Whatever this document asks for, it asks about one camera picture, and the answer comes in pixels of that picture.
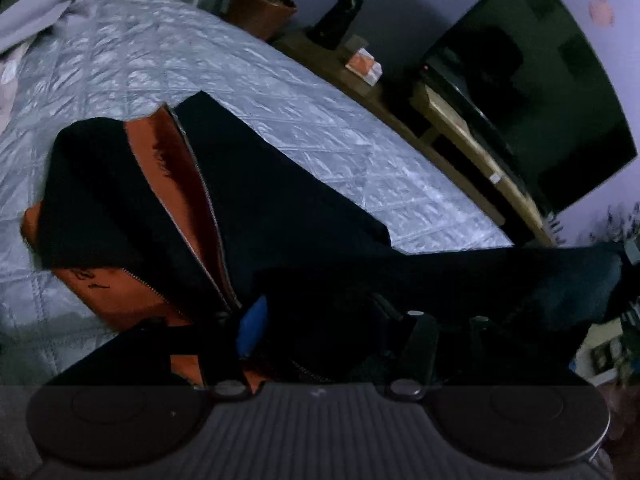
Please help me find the black television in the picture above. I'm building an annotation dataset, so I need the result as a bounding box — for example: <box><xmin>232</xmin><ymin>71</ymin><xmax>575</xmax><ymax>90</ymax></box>
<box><xmin>424</xmin><ymin>0</ymin><xmax>637</xmax><ymax>214</ymax></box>

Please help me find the wooden tv shelf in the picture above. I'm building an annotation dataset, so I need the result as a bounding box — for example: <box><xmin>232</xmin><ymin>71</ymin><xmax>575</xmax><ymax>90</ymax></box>
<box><xmin>411</xmin><ymin>84</ymin><xmax>556</xmax><ymax>247</ymax></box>

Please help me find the dried flower bouquet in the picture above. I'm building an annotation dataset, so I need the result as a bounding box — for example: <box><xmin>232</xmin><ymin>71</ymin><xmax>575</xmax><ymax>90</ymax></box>
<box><xmin>544</xmin><ymin>202</ymin><xmax>639</xmax><ymax>247</ymax></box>

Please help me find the pink wall sticker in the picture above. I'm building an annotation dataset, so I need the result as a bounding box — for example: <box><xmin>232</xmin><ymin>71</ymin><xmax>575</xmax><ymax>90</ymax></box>
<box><xmin>588</xmin><ymin>0</ymin><xmax>615</xmax><ymax>28</ymax></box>

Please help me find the silver quilted bedspread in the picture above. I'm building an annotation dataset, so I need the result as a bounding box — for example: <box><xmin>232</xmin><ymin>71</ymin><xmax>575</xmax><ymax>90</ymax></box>
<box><xmin>1</xmin><ymin>0</ymin><xmax>509</xmax><ymax>386</ymax></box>

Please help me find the dark wooden cabinet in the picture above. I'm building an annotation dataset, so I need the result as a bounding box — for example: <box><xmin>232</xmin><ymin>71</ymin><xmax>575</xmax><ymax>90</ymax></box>
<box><xmin>268</xmin><ymin>30</ymin><xmax>506</xmax><ymax>228</ymax></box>

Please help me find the cream shelf unit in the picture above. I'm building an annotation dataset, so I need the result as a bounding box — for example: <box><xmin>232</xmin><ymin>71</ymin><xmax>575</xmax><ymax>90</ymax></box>
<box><xmin>572</xmin><ymin>304</ymin><xmax>639</xmax><ymax>386</ymax></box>

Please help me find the orange white tissue pack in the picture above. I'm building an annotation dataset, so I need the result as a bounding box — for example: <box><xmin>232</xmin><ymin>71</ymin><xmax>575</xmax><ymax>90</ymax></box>
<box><xmin>345</xmin><ymin>48</ymin><xmax>383</xmax><ymax>87</ymax></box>

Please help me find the grey cloth on bed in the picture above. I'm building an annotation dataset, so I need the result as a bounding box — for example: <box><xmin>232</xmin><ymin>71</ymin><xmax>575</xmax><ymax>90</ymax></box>
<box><xmin>1</xmin><ymin>0</ymin><xmax>96</xmax><ymax>53</ymax></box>

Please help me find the terracotta plant pot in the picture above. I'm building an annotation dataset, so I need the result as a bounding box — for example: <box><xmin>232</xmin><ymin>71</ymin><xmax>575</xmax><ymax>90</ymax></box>
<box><xmin>226</xmin><ymin>0</ymin><xmax>297</xmax><ymax>40</ymax></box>

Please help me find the black jacket with orange lining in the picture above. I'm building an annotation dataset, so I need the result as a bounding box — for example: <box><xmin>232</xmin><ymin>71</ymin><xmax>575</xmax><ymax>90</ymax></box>
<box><xmin>21</xmin><ymin>92</ymin><xmax>631</xmax><ymax>384</ymax></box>

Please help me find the black speaker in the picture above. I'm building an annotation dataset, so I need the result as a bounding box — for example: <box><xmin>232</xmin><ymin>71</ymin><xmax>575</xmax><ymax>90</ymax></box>
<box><xmin>304</xmin><ymin>0</ymin><xmax>363</xmax><ymax>50</ymax></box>

